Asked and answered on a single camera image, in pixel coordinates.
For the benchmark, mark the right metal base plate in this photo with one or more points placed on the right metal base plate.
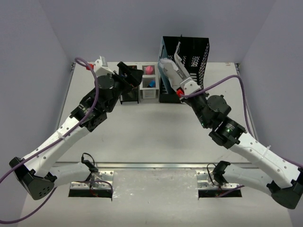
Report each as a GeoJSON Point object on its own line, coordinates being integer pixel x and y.
{"type": "Point", "coordinates": [204, 183]}

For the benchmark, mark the black magazine file rack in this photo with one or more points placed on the black magazine file rack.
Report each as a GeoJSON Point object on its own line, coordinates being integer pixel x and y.
{"type": "Point", "coordinates": [194, 53]}

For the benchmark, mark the spiral notebook grey white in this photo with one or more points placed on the spiral notebook grey white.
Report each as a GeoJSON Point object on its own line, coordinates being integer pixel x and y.
{"type": "Point", "coordinates": [173, 72]}

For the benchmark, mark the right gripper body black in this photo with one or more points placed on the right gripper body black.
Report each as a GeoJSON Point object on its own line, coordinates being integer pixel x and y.
{"type": "Point", "coordinates": [198, 105]}

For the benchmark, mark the metal base plate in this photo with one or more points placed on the metal base plate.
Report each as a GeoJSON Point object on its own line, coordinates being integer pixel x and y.
{"type": "Point", "coordinates": [101, 181]}
{"type": "Point", "coordinates": [204, 183]}

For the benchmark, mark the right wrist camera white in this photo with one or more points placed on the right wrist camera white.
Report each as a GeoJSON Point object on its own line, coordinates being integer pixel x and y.
{"type": "Point", "coordinates": [187, 87]}

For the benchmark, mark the aluminium rail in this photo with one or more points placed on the aluminium rail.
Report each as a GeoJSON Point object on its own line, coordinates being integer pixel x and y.
{"type": "Point", "coordinates": [153, 165]}

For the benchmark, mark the white pen holder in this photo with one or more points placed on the white pen holder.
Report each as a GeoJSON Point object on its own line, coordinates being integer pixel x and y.
{"type": "Point", "coordinates": [147, 92]}

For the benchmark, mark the black pen holder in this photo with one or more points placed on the black pen holder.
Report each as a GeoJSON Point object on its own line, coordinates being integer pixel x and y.
{"type": "Point", "coordinates": [131, 96]}

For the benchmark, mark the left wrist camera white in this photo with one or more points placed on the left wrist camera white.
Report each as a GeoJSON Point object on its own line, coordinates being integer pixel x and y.
{"type": "Point", "coordinates": [100, 67]}

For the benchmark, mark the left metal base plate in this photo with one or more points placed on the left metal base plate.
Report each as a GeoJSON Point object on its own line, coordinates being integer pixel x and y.
{"type": "Point", "coordinates": [101, 181]}

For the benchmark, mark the blue clipboard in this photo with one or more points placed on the blue clipboard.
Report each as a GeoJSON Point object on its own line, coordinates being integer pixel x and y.
{"type": "Point", "coordinates": [165, 80]}

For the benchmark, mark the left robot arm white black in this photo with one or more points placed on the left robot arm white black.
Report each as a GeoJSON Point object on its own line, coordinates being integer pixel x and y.
{"type": "Point", "coordinates": [36, 171]}

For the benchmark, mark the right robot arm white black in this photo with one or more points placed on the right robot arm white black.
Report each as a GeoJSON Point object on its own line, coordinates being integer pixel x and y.
{"type": "Point", "coordinates": [273, 175]}

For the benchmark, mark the blue cap black highlighter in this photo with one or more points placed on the blue cap black highlighter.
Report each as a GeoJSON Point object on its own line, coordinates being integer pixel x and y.
{"type": "Point", "coordinates": [152, 84]}

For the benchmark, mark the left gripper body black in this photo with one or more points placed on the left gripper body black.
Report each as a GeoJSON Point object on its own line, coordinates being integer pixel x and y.
{"type": "Point", "coordinates": [123, 77]}

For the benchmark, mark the pink glue bottle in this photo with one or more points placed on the pink glue bottle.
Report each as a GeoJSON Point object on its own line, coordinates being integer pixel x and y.
{"type": "Point", "coordinates": [149, 70]}

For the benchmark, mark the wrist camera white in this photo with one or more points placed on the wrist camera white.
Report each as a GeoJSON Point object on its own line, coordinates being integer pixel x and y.
{"type": "Point", "coordinates": [100, 67]}
{"type": "Point", "coordinates": [187, 87]}

